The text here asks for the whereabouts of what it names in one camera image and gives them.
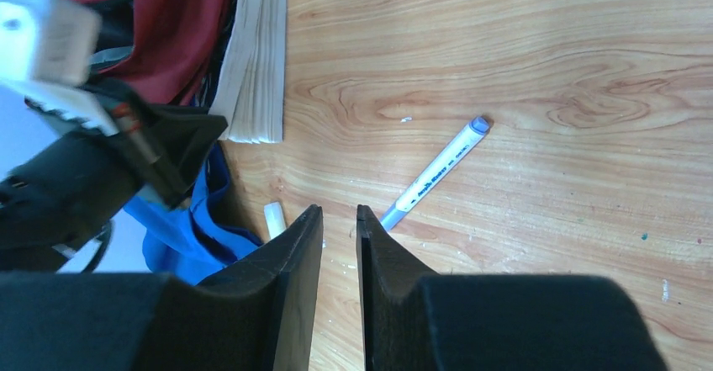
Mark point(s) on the orange highlighter marker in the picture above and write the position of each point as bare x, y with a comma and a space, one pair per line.
275, 219

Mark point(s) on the blue shirt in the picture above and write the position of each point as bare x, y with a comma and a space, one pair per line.
190, 243

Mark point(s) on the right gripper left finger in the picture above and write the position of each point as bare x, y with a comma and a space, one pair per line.
256, 314

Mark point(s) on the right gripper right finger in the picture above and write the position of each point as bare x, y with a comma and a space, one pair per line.
415, 318

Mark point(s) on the red backpack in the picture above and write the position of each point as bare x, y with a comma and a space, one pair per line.
168, 51

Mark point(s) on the little women book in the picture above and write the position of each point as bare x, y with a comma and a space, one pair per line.
251, 85

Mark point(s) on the purple capped marker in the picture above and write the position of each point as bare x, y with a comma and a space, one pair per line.
468, 137

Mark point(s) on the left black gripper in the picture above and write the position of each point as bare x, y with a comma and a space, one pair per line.
68, 193

